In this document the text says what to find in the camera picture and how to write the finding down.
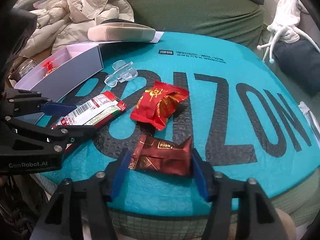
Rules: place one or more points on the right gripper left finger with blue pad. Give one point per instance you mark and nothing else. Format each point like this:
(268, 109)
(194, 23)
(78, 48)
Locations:
(104, 184)

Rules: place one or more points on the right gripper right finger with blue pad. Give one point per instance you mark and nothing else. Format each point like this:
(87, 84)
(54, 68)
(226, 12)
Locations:
(212, 184)

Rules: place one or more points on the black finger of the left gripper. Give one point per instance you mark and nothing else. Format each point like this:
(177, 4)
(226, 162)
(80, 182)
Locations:
(62, 132)

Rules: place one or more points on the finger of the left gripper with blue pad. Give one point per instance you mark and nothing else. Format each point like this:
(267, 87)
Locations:
(50, 107)

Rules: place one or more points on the white gift box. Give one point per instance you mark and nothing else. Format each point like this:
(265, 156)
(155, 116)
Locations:
(76, 64)

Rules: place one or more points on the dark red Kisses packet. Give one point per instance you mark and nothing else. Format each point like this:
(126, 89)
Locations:
(158, 155)

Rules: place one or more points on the long red white snack packet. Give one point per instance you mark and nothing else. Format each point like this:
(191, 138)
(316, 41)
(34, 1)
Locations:
(97, 112)

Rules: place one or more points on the red gold candy packet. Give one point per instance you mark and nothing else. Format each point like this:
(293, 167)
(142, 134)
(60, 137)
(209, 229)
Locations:
(157, 104)
(50, 71)

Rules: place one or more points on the clear plastic clip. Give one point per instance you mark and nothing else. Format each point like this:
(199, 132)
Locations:
(123, 71)

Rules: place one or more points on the clear plastic jar blue label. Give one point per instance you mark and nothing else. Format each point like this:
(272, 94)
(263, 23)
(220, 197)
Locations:
(21, 67)

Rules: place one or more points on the teal POIZON bubble mailer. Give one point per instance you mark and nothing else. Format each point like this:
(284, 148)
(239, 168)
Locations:
(242, 119)

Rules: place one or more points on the beige puffer jacket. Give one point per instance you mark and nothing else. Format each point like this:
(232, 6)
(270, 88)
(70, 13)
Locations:
(64, 22)

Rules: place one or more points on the person's knee beige trousers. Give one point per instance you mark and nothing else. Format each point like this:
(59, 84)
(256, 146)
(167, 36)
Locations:
(288, 224)

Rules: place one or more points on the white tissue and plastic pack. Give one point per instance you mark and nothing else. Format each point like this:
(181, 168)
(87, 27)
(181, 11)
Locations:
(311, 120)

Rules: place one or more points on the dark blue folded garment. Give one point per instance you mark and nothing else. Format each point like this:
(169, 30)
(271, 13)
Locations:
(299, 61)

